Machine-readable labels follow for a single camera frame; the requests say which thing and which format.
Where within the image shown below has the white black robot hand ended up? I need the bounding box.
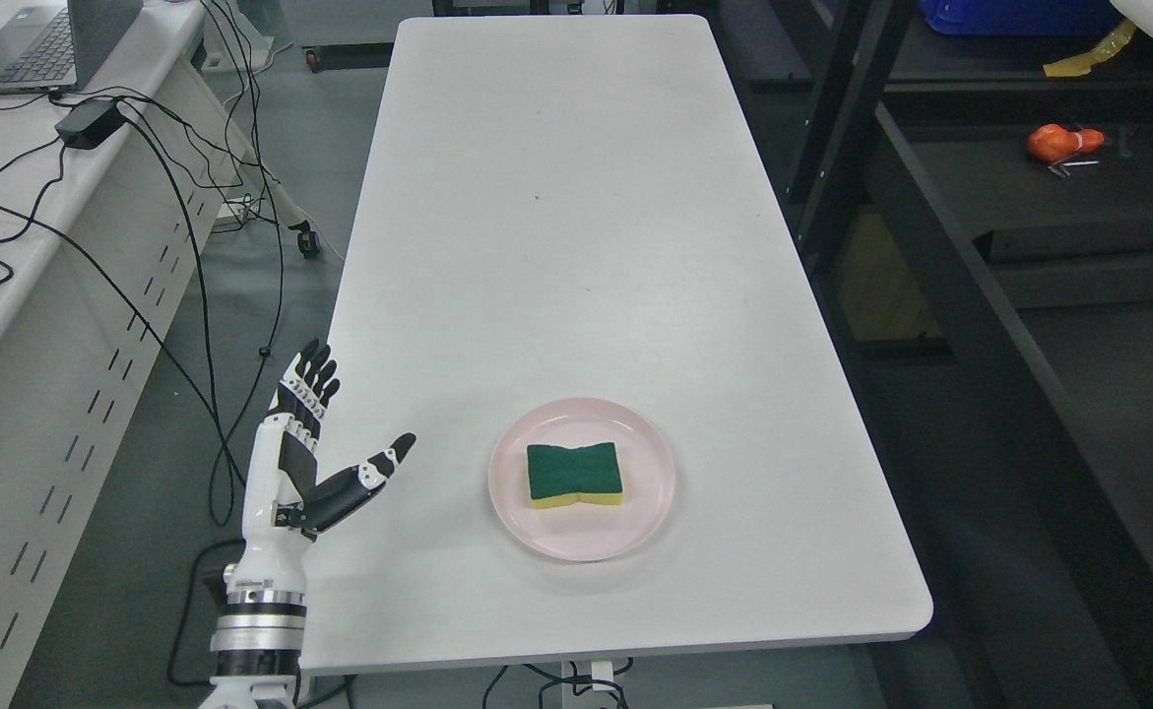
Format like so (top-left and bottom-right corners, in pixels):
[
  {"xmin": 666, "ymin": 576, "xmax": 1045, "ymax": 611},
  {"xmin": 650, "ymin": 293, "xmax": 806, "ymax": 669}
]
[{"xmin": 224, "ymin": 340, "xmax": 416, "ymax": 603}]

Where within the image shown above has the green yellow sponge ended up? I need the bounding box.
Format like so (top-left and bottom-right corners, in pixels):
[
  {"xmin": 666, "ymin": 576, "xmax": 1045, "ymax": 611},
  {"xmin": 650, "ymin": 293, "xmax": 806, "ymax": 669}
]
[{"xmin": 526, "ymin": 442, "xmax": 625, "ymax": 510}]

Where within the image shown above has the dark metal shelf rack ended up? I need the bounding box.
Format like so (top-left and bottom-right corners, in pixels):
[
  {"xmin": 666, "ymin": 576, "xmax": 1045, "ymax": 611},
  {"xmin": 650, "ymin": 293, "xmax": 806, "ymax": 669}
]
[{"xmin": 715, "ymin": 1, "xmax": 1153, "ymax": 708}]

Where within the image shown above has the pink plate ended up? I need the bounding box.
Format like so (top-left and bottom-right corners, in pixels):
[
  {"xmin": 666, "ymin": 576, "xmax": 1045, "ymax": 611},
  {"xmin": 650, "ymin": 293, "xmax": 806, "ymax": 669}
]
[{"xmin": 487, "ymin": 398, "xmax": 676, "ymax": 561}]

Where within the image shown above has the white side desk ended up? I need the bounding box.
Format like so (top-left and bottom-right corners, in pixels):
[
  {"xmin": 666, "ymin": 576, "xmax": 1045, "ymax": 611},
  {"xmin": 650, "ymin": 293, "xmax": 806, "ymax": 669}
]
[{"xmin": 0, "ymin": 1, "xmax": 232, "ymax": 708}]

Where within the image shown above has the white table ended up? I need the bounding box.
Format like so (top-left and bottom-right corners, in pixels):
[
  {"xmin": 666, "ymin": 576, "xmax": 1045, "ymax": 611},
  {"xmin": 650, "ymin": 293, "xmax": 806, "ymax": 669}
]
[{"xmin": 304, "ymin": 15, "xmax": 934, "ymax": 676}]

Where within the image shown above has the black power adapter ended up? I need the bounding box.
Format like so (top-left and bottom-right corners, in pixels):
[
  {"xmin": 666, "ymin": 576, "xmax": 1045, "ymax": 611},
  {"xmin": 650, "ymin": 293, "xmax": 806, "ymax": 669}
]
[{"xmin": 54, "ymin": 98, "xmax": 125, "ymax": 150}]

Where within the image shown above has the grey laptop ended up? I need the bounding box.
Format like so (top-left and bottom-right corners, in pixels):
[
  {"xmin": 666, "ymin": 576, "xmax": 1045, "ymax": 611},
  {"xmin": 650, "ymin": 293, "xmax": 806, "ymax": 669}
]
[{"xmin": 0, "ymin": 1, "xmax": 144, "ymax": 96}]

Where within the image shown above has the blue plastic bin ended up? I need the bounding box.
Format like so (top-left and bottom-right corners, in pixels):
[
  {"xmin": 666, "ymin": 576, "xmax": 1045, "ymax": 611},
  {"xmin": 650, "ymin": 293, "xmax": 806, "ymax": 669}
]
[{"xmin": 917, "ymin": 1, "xmax": 1123, "ymax": 37}]

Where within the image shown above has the orange toy object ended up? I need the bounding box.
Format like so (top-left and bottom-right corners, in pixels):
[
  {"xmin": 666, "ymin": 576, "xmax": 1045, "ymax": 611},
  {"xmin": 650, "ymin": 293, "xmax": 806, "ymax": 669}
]
[{"xmin": 1025, "ymin": 125, "xmax": 1107, "ymax": 164}]

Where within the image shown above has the yellow tape strip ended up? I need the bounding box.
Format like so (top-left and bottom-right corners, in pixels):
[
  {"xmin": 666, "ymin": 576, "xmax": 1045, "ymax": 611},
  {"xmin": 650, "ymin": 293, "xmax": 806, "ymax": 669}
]
[{"xmin": 1043, "ymin": 20, "xmax": 1137, "ymax": 78}]

